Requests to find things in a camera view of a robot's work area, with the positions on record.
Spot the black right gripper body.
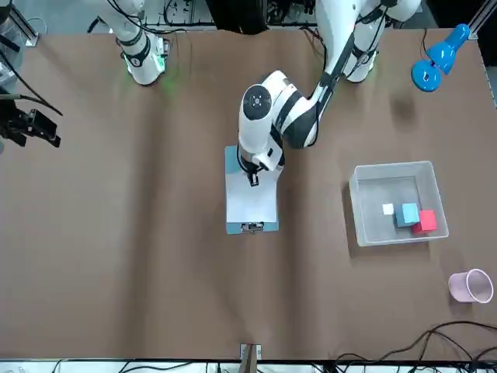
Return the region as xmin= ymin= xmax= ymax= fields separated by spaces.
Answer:
xmin=0 ymin=98 xmax=33 ymax=140

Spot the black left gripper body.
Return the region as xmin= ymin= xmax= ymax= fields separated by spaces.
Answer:
xmin=238 ymin=154 xmax=261 ymax=176

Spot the light blue A4 clipboard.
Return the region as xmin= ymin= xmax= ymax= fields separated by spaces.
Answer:
xmin=224 ymin=145 xmax=280 ymax=235

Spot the clear plastic bin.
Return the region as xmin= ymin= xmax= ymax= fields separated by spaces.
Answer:
xmin=348 ymin=160 xmax=450 ymax=248

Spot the blue foam block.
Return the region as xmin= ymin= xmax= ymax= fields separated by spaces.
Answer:
xmin=394 ymin=203 xmax=421 ymax=228

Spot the red foam block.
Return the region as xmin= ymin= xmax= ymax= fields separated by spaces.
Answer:
xmin=411 ymin=209 xmax=438 ymax=235

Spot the blue desk lamp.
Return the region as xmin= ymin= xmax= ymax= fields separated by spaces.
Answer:
xmin=411 ymin=23 xmax=472 ymax=94

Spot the pink plastic cup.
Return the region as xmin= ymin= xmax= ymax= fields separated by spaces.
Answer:
xmin=447 ymin=267 xmax=495 ymax=305

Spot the aluminium frame post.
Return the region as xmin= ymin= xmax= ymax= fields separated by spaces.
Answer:
xmin=239 ymin=342 xmax=262 ymax=373

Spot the black lamp cable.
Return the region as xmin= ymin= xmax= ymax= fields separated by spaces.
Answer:
xmin=420 ymin=26 xmax=433 ymax=58

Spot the black cable bundle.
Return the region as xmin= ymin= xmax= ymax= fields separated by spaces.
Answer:
xmin=333 ymin=320 xmax=497 ymax=368

